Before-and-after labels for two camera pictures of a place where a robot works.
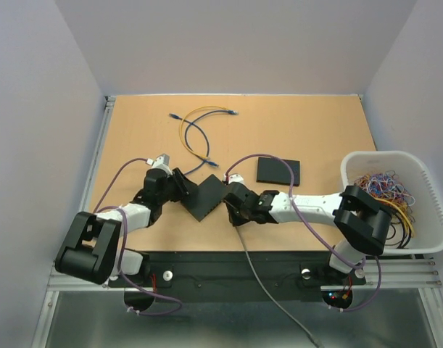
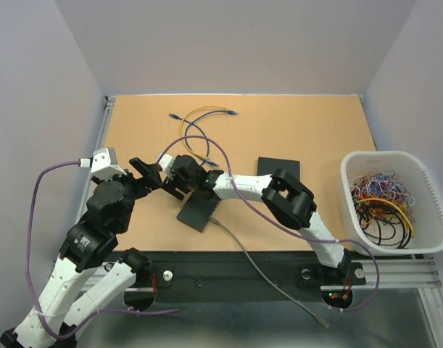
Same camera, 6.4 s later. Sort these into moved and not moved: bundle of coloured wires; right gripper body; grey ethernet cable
Moved: right gripper body; grey ethernet cable
Not moved: bundle of coloured wires
